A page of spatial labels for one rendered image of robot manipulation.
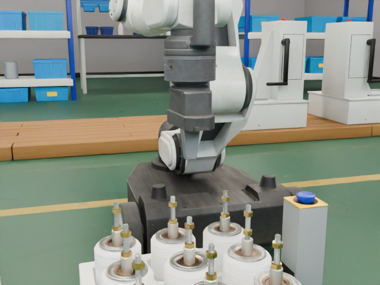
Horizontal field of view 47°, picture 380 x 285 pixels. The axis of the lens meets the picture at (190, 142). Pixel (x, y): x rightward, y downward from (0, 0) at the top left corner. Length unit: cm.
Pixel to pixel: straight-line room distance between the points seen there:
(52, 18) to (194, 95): 467
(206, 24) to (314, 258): 58
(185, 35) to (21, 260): 98
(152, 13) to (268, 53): 245
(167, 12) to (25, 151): 207
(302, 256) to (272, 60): 230
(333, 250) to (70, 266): 83
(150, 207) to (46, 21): 425
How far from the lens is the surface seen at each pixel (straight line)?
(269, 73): 319
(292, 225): 101
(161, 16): 72
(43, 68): 537
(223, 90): 120
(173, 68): 73
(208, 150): 144
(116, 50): 911
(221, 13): 76
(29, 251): 155
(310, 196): 99
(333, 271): 141
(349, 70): 340
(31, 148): 269
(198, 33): 70
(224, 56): 123
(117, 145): 270
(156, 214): 125
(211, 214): 129
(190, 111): 72
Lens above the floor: 65
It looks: 13 degrees down
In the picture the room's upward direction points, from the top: straight up
